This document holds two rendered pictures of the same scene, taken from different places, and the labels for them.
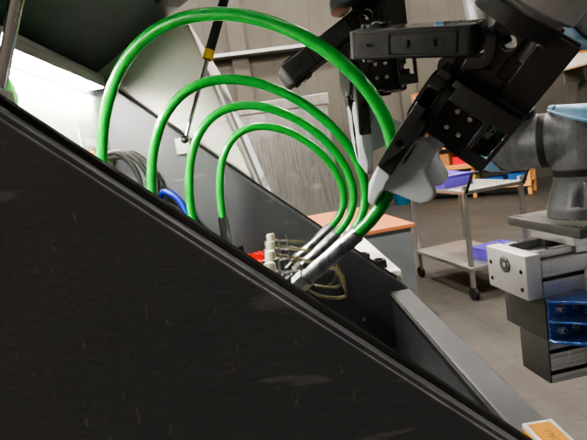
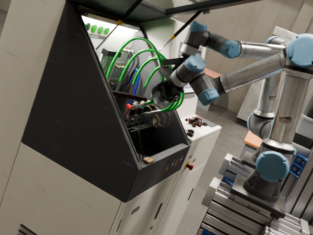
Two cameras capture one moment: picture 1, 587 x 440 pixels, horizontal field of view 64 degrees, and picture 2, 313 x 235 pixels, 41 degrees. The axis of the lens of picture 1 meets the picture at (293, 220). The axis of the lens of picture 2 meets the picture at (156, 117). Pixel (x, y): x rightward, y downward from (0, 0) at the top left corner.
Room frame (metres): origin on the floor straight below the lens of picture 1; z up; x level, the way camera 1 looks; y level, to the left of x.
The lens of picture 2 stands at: (-1.23, -0.76, 1.56)
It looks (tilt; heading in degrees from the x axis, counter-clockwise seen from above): 13 degrees down; 20
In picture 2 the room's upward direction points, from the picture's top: 22 degrees clockwise
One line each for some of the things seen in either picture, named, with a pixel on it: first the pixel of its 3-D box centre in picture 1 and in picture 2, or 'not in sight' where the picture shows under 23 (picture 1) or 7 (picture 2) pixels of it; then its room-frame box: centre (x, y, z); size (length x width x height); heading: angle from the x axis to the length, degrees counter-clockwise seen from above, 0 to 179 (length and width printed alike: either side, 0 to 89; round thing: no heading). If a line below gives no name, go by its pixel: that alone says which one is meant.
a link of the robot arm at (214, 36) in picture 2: not in sight; (214, 42); (0.67, -0.20, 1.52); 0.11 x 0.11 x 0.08; 49
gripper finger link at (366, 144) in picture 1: (381, 134); not in sight; (0.58, -0.12, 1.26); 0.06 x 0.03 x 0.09; 91
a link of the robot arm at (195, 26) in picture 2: not in sight; (196, 34); (0.60, -0.12, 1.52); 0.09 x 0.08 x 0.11; 139
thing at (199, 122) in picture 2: not in sight; (197, 120); (1.35, -0.09, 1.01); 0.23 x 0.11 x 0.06; 1
